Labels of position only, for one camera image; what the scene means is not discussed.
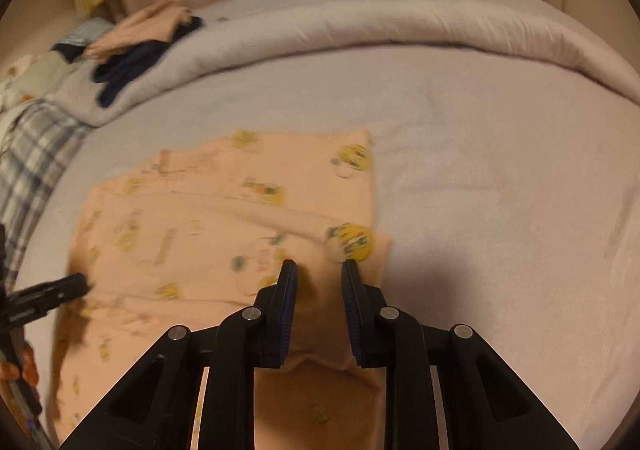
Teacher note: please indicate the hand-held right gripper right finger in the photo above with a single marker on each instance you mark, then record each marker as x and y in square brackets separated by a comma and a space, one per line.
[350, 310]

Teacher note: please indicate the grey duvet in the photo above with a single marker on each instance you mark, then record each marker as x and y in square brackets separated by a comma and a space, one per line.
[375, 14]

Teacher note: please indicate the printed grey pillow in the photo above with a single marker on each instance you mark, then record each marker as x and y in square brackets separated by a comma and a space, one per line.
[35, 74]

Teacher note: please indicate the plaid cloth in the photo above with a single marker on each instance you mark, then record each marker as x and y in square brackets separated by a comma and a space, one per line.
[35, 149]

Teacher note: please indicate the navy clothes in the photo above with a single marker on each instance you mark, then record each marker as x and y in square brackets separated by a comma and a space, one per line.
[130, 64]

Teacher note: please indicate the person's left hand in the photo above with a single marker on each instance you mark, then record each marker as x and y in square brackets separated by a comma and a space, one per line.
[27, 362]

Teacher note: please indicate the light grey bed sheet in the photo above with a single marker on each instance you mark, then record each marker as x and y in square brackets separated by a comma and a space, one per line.
[500, 180]

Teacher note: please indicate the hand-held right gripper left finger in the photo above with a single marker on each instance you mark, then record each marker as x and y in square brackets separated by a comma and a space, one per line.
[287, 310]

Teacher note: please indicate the folded peach clothes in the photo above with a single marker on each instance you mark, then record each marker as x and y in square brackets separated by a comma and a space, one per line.
[135, 29]

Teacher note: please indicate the peach printed garment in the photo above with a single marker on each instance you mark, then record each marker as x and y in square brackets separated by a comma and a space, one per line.
[200, 210]

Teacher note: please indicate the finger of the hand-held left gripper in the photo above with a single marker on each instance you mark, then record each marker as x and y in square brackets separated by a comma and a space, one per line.
[50, 294]

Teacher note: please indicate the grey and navy folded cloth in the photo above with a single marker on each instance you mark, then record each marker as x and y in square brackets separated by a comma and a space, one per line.
[82, 35]

